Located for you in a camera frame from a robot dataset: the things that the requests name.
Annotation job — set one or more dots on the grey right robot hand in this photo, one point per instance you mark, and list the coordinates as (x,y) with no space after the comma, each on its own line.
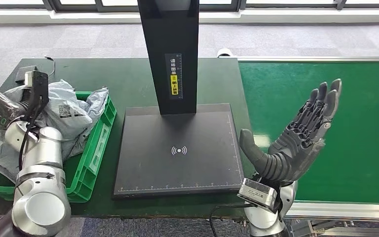
(294,147)

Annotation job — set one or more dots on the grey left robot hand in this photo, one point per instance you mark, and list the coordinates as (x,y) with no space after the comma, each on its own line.
(0,108)

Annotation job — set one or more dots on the white parcel bag shipping label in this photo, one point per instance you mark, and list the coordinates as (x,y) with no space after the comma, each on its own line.
(65,111)

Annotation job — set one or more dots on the grey parcel bag brown print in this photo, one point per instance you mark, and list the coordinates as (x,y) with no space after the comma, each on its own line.
(98,101)

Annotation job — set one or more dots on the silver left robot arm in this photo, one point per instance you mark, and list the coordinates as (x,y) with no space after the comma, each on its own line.
(39,183)

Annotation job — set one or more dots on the green conveyor belt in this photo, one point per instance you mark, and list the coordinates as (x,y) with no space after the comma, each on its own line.
(356,130)

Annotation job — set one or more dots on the black inbound scanner machine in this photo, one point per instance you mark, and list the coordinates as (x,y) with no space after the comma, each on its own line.
(176,163)

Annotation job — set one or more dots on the black power bank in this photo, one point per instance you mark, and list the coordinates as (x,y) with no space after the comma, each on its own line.
(21,72)

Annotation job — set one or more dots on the green plastic crate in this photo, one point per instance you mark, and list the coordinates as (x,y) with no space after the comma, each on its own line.
(91,157)

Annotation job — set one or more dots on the white round roller end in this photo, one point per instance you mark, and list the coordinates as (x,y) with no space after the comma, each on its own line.
(224,52)

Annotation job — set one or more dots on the dark green table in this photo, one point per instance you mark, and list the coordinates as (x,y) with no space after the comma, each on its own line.
(127,78)

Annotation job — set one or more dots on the black yellow label sticker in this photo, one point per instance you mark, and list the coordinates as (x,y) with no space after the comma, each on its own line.
(174,76)

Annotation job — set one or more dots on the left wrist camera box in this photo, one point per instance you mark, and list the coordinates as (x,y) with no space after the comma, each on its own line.
(39,85)

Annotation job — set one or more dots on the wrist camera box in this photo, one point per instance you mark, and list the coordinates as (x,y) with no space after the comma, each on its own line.
(258,194)
(39,85)

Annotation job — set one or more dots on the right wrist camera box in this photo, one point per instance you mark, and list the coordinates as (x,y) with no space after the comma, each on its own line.
(258,194)

